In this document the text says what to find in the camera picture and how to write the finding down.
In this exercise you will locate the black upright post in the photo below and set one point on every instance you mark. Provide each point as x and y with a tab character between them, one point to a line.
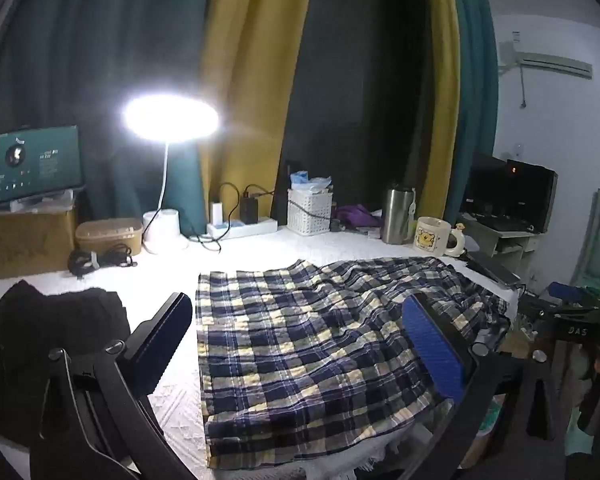
281	195

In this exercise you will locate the grey cabinet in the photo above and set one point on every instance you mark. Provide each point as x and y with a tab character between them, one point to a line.
510	242

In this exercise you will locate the white paper packet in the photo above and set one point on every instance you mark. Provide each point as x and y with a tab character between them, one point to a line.
370	232

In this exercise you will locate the beige lidded container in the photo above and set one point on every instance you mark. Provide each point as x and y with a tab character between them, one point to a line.
107	235

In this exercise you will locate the teal curtain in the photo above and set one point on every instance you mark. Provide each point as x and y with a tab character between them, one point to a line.
475	85
104	35

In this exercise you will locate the purple cloth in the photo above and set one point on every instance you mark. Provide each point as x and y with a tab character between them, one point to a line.
355	215

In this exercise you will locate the white desk lamp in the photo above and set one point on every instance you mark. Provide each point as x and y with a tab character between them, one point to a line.
169	117

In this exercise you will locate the grey hanging garment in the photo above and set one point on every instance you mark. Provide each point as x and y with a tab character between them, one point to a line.
587	250

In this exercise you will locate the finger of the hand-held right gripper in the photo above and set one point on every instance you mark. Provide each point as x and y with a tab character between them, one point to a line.
570	292

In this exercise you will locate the brown cardboard box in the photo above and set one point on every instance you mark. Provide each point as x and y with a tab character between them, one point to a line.
24	240

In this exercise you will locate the stainless steel tumbler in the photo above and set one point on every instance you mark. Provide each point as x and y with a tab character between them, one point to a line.
396	217

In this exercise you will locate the black monitor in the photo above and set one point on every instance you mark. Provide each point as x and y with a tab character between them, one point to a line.
505	190

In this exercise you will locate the white power strip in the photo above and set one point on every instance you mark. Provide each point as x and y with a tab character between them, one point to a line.
250	227

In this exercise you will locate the white charger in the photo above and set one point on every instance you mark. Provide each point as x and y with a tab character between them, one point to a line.
216	212

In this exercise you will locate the white perforated basket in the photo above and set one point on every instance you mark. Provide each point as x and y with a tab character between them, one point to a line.
307	212

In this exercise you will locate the black charger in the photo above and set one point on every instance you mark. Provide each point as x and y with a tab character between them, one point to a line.
249	209

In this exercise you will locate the tablet with teal screen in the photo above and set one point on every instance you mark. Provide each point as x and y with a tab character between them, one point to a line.
34	160

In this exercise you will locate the cream mug with bear print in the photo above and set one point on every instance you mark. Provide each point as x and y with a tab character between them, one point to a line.
430	237

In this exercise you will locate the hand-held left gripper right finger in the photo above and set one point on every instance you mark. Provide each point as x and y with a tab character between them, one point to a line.
430	350

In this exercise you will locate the yellow curtain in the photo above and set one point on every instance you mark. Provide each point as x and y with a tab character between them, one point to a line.
250	60
442	85

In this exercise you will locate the white air conditioner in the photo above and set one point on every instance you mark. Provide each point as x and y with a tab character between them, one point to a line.
545	60

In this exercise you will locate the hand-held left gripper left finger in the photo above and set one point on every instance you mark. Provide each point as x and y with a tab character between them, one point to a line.
162	345

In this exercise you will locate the black flat case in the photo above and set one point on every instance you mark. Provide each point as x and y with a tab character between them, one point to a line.
495	270

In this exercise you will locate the black cloth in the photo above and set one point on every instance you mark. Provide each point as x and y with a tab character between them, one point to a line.
39	315

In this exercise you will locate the white textured tablecloth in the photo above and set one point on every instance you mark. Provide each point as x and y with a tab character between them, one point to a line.
169	275

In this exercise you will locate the clear blue plastic bag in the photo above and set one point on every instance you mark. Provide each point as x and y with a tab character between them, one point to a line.
310	182

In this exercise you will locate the plaid shirt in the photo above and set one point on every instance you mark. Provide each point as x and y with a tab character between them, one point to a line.
305	350

